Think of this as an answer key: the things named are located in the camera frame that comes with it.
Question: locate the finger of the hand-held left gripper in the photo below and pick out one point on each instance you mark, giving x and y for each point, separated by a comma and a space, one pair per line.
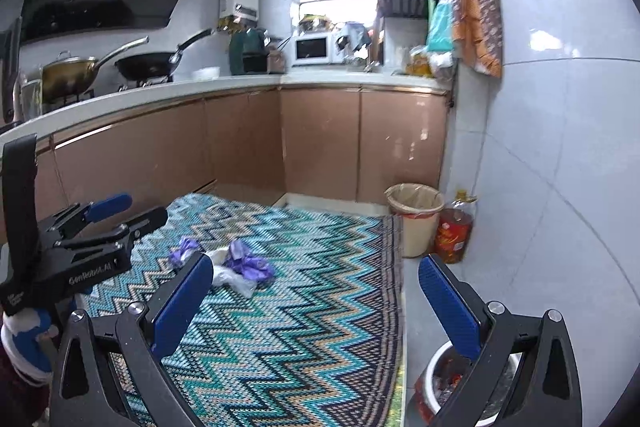
150, 219
110, 206

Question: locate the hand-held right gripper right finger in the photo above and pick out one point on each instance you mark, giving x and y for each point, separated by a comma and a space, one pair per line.
450, 307

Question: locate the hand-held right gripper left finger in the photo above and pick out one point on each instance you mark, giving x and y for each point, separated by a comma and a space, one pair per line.
182, 307

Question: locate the purple plastic bag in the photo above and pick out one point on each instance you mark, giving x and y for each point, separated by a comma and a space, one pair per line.
248, 264
182, 251

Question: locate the clear plastic wrap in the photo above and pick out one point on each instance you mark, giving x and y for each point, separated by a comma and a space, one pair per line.
227, 276

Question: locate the red snack packet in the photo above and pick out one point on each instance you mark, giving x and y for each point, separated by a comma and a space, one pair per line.
451, 379

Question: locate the person's left forearm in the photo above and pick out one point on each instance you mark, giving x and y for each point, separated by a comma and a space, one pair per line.
20, 402

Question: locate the person's left hand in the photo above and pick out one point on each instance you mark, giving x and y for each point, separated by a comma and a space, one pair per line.
27, 337

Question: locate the cooking oil bottle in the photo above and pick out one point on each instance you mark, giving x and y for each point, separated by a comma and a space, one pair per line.
454, 234

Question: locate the beige wastebasket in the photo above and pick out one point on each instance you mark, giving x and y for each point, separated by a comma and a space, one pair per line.
415, 222

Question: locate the zigzag knitted mat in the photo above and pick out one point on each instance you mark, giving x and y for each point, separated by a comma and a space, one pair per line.
300, 317

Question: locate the golden cooking pot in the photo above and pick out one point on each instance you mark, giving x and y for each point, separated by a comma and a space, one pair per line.
70, 77

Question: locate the black wok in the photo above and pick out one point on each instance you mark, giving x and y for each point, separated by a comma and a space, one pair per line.
147, 64

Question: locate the brown kitchen cabinet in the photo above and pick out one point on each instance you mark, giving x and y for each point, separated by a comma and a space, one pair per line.
320, 142

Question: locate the dark green appliance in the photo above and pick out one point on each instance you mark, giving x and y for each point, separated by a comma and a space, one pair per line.
247, 54

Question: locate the white microwave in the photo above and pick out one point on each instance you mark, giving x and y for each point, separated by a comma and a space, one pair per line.
312, 49

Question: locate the white plastic bag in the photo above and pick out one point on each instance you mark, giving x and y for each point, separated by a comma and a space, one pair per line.
442, 64

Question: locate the yellow food packet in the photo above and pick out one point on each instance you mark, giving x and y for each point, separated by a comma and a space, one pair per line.
419, 63

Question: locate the grey covered appliance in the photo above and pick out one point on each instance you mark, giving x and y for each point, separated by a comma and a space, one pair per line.
354, 38

